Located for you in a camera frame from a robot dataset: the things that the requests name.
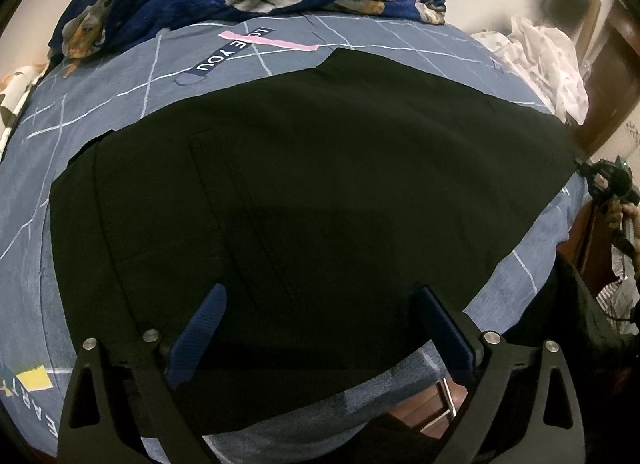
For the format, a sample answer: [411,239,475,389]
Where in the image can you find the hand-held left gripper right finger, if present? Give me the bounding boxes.
[411,285,587,464]

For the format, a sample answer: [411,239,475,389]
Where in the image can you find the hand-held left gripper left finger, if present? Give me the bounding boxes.
[56,283,227,464]

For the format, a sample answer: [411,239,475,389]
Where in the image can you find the black pants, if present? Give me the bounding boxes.
[49,47,576,437]

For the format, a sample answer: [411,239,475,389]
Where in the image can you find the person's right hand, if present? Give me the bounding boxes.
[602,197,640,245]

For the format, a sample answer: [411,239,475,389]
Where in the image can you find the brown wooden door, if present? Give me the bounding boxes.
[570,0,640,155]

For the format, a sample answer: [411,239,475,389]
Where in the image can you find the white ruffled cloth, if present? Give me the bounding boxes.
[597,249,640,335]

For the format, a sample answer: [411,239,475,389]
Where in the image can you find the white patterned crumpled cloth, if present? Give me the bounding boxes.
[470,14,591,125]

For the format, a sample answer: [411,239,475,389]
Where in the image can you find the blue grid-patterned bedsheet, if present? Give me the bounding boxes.
[0,12,588,460]

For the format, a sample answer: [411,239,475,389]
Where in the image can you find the metal drawer handle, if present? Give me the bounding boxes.
[420,378,459,433]

